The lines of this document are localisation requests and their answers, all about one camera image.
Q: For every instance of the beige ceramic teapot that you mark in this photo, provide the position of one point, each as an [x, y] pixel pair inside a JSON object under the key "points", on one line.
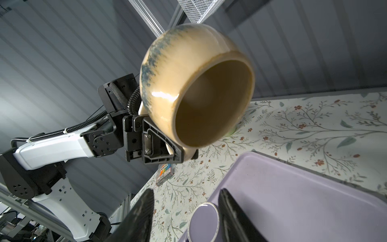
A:
{"points": [[195, 85]]}

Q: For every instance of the lavender plastic tray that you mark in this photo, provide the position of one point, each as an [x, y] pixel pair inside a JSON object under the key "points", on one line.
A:
{"points": [[289, 204]]}

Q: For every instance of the colourful marker pack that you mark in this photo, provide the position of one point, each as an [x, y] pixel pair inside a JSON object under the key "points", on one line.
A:
{"points": [[165, 172]]}

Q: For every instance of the purple mug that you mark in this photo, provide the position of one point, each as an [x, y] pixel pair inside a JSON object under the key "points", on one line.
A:
{"points": [[204, 225]]}

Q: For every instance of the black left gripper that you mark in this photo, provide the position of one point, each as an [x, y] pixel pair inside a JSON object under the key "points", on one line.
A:
{"points": [[142, 139]]}

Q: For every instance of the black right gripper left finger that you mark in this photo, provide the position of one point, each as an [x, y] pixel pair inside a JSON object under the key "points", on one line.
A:
{"points": [[137, 225]]}

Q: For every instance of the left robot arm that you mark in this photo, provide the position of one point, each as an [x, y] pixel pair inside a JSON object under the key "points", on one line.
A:
{"points": [[33, 168]]}

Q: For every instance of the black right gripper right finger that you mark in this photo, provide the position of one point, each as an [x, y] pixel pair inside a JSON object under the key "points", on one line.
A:
{"points": [[234, 223]]}

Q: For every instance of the white wire basket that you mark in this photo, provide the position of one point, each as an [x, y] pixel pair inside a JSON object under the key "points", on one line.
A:
{"points": [[198, 11]]}

